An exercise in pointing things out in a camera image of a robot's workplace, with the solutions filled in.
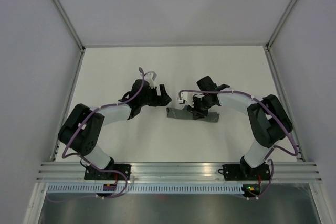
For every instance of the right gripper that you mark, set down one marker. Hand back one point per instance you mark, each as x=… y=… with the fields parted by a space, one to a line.
x=195 y=111

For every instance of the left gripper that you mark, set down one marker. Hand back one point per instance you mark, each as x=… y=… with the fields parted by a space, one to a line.
x=161 y=100

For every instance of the grey cloth napkin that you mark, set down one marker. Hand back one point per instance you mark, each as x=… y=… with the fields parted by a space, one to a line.
x=185 y=114

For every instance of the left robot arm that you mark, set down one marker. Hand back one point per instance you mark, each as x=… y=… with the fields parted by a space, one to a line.
x=82 y=128

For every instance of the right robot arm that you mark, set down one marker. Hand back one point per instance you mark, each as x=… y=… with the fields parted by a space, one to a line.
x=268 y=120

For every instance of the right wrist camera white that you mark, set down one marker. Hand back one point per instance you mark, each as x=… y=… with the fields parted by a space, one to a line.
x=186 y=98

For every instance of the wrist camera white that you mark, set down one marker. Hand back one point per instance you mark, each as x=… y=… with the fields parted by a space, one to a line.
x=150 y=79
x=186 y=98

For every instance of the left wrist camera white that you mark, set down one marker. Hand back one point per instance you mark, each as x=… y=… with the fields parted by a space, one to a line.
x=150 y=79

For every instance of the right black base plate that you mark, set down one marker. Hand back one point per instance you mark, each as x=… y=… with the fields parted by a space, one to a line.
x=234 y=172

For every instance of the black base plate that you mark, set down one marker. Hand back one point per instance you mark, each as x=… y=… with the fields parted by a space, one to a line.
x=234 y=172
x=119 y=172

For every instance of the white slotted cable duct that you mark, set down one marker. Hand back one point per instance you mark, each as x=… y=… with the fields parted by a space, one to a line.
x=146 y=188

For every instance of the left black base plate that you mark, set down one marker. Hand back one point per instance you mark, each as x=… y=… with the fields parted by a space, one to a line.
x=119 y=172

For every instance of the left side aluminium rail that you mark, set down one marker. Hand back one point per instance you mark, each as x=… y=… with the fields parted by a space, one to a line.
x=69 y=95

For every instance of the aluminium front rail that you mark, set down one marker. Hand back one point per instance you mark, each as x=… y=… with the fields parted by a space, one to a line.
x=146 y=172

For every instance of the left aluminium frame post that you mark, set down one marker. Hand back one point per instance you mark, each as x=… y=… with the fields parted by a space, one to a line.
x=67 y=22

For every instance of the aluminium frame post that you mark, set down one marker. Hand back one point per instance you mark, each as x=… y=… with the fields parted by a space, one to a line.
x=285 y=15
x=67 y=22

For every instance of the right aluminium frame post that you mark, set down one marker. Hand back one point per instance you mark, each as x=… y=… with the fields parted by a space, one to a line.
x=285 y=15

